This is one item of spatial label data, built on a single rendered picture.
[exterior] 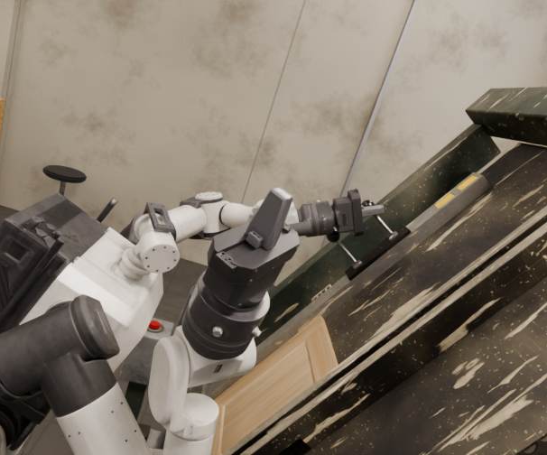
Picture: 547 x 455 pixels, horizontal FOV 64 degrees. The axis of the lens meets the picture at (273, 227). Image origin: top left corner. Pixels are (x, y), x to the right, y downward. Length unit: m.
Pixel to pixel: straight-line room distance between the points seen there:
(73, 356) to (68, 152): 3.93
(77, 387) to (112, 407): 0.06
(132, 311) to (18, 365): 0.20
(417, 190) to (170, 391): 1.03
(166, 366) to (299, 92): 3.71
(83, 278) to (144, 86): 3.56
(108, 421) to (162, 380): 0.15
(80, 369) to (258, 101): 3.62
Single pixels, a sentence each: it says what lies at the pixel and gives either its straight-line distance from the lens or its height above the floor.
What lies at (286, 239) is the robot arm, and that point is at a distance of 0.48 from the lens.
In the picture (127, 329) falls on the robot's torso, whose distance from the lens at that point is 0.79.
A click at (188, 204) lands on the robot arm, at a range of 1.24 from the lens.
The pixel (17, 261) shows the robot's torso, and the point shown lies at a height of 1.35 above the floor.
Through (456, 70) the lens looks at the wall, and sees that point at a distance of 4.47.
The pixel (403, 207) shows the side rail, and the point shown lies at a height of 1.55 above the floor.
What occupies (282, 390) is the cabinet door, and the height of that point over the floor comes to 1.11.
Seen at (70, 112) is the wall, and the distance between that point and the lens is 4.49.
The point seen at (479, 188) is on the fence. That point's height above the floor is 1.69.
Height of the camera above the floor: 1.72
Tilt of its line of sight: 15 degrees down
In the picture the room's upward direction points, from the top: 19 degrees clockwise
